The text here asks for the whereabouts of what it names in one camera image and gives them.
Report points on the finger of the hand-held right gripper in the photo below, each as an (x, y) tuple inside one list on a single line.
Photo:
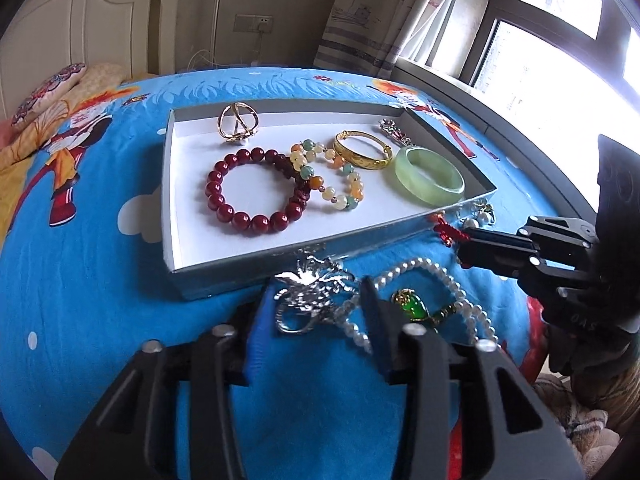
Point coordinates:
[(505, 240), (495, 265)]

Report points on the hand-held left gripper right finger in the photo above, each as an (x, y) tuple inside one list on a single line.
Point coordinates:
[(382, 330)]

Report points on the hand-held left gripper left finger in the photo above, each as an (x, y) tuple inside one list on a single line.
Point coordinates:
[(257, 340)]

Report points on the red knot charm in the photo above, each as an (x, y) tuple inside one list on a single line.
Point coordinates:
[(445, 230)]

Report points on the silver leaf brooch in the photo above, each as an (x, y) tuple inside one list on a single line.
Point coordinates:
[(310, 280)]

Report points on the pale green jade bangle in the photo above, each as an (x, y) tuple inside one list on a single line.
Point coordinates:
[(425, 185)]

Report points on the grey cardboard box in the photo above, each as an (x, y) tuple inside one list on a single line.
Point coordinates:
[(240, 240)]

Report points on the silver flower brooch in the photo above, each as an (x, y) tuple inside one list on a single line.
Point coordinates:
[(395, 132)]

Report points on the gold bangle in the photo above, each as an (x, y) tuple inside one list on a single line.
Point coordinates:
[(360, 160)]

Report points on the green and pearl earring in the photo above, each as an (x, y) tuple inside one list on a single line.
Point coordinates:
[(483, 217)]

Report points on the beige fluffy cloth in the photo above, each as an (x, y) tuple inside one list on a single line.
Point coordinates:
[(575, 410)]

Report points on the blue printed blanket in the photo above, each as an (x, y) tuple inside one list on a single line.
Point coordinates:
[(100, 270)]

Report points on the window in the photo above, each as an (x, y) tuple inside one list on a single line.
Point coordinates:
[(540, 70)]

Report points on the printed curtain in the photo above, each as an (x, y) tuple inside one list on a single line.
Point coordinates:
[(365, 15)]

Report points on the yellow pillow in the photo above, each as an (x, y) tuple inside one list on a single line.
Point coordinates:
[(105, 77)]

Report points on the patterned pillow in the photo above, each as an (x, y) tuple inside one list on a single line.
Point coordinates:
[(47, 92)]

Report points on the cream wooden headboard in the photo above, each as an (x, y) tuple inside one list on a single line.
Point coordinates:
[(75, 15)]

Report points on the wall socket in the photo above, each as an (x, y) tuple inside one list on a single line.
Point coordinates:
[(255, 23)]

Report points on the white wall pipe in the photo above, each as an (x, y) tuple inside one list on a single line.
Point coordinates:
[(218, 20)]

